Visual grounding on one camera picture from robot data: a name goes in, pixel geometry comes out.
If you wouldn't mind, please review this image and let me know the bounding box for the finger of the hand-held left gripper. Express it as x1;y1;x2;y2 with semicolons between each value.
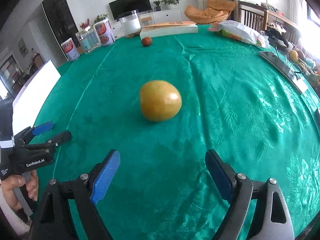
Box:
14;121;54;145
21;130;72;157

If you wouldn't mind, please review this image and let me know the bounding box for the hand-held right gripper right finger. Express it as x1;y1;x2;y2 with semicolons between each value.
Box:
205;149;295;240

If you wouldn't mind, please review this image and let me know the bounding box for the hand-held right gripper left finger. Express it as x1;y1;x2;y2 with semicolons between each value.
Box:
30;149;121;240

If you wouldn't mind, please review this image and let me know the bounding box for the yellow-green mango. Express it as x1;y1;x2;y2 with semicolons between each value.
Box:
139;80;182;122

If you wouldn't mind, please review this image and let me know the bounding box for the person's left hand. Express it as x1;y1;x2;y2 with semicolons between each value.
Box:
0;171;39;213

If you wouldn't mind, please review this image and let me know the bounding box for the white foam board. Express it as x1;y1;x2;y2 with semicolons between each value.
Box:
11;59;62;130

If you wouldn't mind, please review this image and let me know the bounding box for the small red-label tin can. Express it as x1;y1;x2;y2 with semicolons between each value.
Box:
61;38;80;62

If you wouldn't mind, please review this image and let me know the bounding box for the clear glass jar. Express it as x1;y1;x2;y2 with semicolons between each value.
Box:
76;27;102;55

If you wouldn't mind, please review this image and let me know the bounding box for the tall red-label tin can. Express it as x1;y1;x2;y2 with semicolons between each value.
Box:
94;19;115;47

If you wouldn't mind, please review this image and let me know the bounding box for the dark tall cabinet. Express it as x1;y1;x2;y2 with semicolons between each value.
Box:
41;0;78;48

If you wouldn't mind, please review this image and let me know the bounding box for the black-lid frosted jar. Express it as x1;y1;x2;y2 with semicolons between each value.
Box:
118;9;142;38

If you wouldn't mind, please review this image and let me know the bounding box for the pile of colourful toys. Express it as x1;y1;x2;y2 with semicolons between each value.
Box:
287;49;320;85

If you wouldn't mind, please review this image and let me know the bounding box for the white snack bag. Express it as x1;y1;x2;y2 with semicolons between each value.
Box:
208;20;270;49

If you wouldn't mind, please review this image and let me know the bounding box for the black television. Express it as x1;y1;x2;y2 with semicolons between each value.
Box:
109;0;152;20

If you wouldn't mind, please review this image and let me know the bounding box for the white flat box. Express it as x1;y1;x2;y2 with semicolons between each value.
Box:
139;20;198;40

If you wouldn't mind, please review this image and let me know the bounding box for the white low cabinet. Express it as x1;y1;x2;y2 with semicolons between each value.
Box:
110;8;183;33

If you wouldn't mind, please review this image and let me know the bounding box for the orange bean bag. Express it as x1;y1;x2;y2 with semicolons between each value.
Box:
184;0;237;25

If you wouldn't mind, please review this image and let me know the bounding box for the wooden chair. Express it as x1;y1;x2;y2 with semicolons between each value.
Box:
237;0;269;30

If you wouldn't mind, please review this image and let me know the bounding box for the wooden side table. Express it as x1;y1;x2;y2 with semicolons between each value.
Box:
265;9;298;34

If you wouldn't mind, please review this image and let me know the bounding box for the large green potted plant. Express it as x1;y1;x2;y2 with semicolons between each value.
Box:
159;0;183;10

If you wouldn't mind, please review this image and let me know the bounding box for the framed wall picture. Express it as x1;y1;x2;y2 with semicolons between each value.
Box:
19;39;29;57

